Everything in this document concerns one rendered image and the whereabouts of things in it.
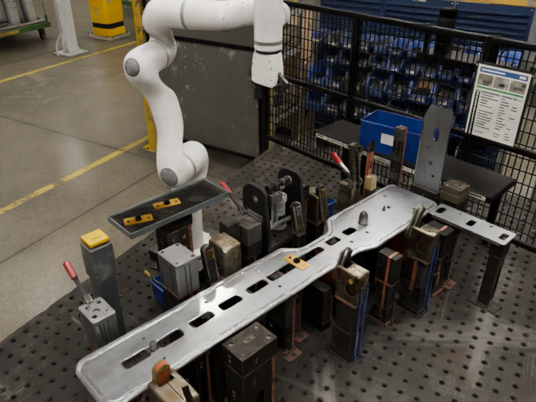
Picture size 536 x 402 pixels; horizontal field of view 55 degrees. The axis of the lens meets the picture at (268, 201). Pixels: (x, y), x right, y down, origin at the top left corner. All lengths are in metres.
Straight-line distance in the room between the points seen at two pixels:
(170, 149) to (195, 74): 2.52
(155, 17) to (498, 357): 1.54
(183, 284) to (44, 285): 1.95
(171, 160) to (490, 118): 1.27
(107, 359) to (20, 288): 2.07
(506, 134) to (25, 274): 2.77
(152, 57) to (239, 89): 2.39
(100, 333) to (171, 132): 0.73
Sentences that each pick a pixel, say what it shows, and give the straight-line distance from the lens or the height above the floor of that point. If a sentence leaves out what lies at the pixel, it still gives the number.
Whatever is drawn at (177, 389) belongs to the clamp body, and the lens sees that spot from 1.23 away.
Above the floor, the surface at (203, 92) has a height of 0.64.
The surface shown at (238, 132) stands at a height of 0.35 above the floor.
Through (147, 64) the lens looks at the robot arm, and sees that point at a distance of 1.74.
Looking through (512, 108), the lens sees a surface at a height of 1.30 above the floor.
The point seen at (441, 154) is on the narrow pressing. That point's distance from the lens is 2.08.
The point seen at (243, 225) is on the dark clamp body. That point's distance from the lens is 1.68.
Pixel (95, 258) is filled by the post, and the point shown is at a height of 1.11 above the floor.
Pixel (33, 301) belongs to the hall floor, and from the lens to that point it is 3.31.
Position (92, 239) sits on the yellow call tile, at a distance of 1.55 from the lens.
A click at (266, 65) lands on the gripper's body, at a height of 1.56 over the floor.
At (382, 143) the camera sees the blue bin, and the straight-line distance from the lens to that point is 2.32.
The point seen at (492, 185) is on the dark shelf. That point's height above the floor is 1.03.
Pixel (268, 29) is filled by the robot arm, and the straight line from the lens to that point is 1.57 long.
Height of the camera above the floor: 1.99
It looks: 30 degrees down
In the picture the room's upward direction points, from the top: straight up
